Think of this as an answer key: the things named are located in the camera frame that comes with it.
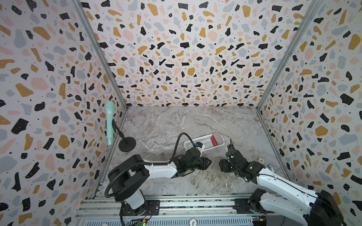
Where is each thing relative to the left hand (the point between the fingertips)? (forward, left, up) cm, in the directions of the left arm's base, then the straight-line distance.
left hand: (215, 162), depth 81 cm
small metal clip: (0, -37, -9) cm, 38 cm away
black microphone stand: (+17, +57, -9) cm, 61 cm away
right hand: (+1, -7, -4) cm, 8 cm away
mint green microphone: (+21, +57, +24) cm, 65 cm away
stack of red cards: (+18, -4, -4) cm, 19 cm away
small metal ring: (+5, -31, -10) cm, 33 cm away
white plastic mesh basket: (+19, 0, -10) cm, 21 cm away
